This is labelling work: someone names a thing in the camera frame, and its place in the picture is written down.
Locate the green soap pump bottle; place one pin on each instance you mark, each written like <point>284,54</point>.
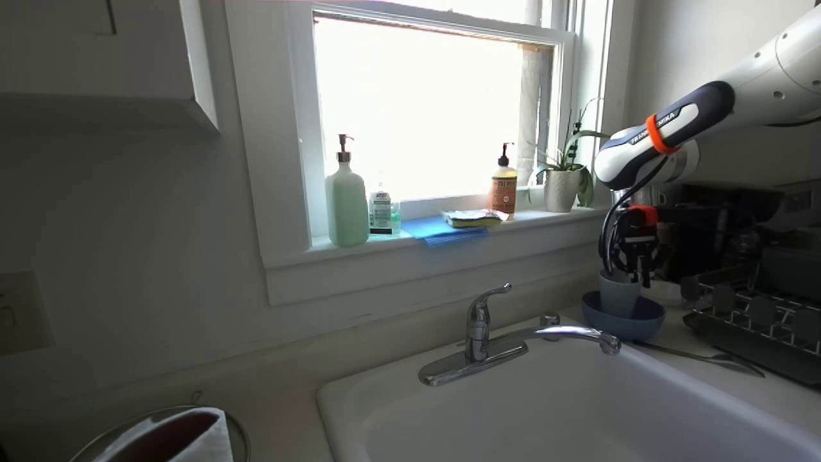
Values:
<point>348,208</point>

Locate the white plant pot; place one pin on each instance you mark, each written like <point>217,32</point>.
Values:
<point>562,190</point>

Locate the flat soap dish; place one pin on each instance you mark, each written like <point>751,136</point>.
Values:
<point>476,219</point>

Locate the dark dish rack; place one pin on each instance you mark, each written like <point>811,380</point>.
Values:
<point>752,328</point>

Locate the white window frame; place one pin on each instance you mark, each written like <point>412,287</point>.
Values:
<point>284,170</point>

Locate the white wall cabinet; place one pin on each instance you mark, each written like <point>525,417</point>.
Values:
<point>93,52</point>

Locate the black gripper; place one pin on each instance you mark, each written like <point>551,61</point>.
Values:
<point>638,237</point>

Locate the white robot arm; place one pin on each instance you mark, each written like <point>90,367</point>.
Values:
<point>770,78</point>

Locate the amber soap pump bottle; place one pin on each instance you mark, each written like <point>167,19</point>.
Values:
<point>505,190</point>

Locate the white kitchen sink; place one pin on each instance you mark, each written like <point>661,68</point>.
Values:
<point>555,410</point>

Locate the blue bowl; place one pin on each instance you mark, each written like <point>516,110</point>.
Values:
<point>625,327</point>

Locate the small glass jar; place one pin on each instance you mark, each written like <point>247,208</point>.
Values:
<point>381,214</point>

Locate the blue cloth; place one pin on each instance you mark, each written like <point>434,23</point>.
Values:
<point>428,229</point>

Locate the black countertop appliance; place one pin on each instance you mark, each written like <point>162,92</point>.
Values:
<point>710,232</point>

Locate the chrome faucet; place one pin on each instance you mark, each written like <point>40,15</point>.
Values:
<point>479,328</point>

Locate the green houseplant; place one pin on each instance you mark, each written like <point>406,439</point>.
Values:
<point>585,182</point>

